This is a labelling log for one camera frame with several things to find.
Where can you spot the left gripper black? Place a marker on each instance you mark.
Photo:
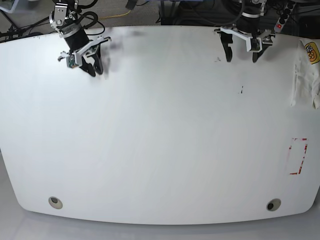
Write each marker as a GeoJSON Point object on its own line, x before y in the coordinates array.
{"type": "Point", "coordinates": [248, 25]}

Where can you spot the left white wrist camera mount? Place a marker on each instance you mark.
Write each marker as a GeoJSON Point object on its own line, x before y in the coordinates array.
{"type": "Point", "coordinates": [253, 44]}

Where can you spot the table cable grommet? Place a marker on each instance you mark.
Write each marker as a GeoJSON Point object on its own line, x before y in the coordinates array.
{"type": "Point", "coordinates": [273, 205]}
{"type": "Point", "coordinates": [55, 202]}

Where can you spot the white printed T-shirt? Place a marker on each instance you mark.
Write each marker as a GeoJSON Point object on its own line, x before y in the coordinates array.
{"type": "Point", "coordinates": [306, 73]}

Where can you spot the right table cable grommet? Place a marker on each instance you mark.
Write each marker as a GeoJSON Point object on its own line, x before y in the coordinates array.
{"type": "Point", "coordinates": [273, 205]}

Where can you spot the white power strip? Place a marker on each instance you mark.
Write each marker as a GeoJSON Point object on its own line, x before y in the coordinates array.
{"type": "Point", "coordinates": [284, 16]}

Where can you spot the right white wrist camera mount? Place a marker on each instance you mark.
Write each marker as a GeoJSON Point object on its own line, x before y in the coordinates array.
{"type": "Point", "coordinates": [74, 59]}

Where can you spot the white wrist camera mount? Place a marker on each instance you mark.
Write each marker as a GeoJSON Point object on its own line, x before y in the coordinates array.
{"type": "Point", "coordinates": [253, 44]}
{"type": "Point", "coordinates": [74, 59]}

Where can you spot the red tape rectangle marking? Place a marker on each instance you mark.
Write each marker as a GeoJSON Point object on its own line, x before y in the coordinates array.
{"type": "Point", "coordinates": [296, 156]}

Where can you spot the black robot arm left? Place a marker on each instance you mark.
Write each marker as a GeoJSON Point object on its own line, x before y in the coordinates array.
{"type": "Point", "coordinates": [234, 10]}

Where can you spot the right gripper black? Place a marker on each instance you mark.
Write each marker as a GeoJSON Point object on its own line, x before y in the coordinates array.
{"type": "Point", "coordinates": [76, 40]}

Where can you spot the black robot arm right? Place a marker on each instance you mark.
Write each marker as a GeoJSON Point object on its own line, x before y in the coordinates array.
{"type": "Point", "coordinates": [71, 24]}

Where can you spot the left table cable grommet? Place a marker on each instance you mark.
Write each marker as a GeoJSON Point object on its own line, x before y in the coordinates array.
{"type": "Point", "coordinates": [55, 202]}

